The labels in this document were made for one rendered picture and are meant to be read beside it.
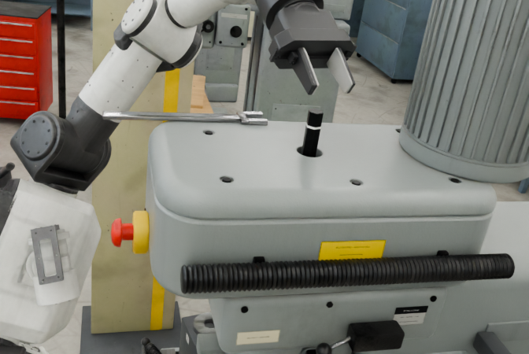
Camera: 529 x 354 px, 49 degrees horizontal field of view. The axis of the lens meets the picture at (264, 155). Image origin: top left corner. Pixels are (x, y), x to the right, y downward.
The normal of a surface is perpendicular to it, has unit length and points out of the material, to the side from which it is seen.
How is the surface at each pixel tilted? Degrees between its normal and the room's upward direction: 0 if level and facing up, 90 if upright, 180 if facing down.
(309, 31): 30
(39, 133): 61
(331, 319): 90
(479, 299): 90
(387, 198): 45
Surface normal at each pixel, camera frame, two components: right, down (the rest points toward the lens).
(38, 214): 0.52, -0.14
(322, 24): 0.33, -0.57
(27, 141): -0.40, -0.19
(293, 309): 0.23, 0.44
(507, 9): -0.39, 0.34
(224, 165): 0.13, -0.90
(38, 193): 0.56, -0.71
